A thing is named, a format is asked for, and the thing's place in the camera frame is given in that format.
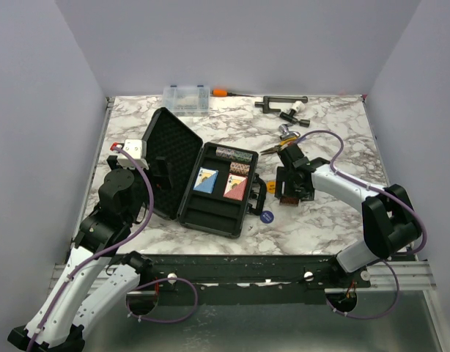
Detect blue small blind button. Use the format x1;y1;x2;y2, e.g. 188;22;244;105
259;210;275;224

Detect black metal clamp tool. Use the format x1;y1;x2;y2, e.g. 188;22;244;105
254;95;309;114

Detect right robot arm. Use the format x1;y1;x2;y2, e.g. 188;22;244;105
275;144;421;287

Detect chrome metal fitting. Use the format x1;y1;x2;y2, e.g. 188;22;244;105
279;124;300;141

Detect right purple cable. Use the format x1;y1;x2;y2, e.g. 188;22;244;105
294;130;427;320

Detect yellow handled needle-nose pliers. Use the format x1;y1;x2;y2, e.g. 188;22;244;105
260;141;288;155

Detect blue playing card deck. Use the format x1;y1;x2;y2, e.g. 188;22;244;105
193;167;218;194

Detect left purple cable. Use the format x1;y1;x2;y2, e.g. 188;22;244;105
25;144;199;352

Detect orange black poker chip stack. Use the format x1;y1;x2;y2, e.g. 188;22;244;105
279;196;300;206

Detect aluminium extrusion frame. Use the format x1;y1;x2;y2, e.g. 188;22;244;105
367;261;437;291

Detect red playing card deck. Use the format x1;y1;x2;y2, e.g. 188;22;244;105
224;174;247;201

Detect orange big blind button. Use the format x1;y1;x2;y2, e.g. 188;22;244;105
266;180;276;194

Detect green chip stack in case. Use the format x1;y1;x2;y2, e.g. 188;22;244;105
232;150;253;164

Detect peach blue poker chip stack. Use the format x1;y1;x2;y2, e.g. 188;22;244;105
229;162;250;175

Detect orange handled screwdriver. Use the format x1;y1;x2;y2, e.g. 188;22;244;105
211;89;252;98

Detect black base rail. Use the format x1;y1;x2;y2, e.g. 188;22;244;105
63;251;372;307

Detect clear plastic organizer box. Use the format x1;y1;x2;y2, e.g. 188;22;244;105
162;85;210;116

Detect blue chip stack in case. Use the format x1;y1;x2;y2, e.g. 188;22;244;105
215;147;235;158

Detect black white cylinder tool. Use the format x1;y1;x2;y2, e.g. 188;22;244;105
279;100;311;128

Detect purple cable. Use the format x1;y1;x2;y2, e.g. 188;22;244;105
294;130;427;320
25;144;199;352

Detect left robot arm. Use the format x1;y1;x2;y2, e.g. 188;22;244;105
7;150;154;351

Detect black foam-lined poker case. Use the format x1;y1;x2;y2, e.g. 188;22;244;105
142;107;267;238

